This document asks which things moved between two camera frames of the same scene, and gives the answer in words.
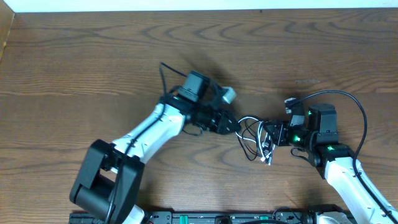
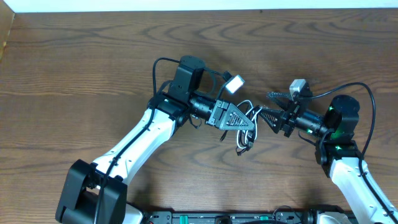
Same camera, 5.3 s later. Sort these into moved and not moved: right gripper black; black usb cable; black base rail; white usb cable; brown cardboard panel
Moved: white usb cable; right gripper black; black usb cable
Not moved: black base rail; brown cardboard panel
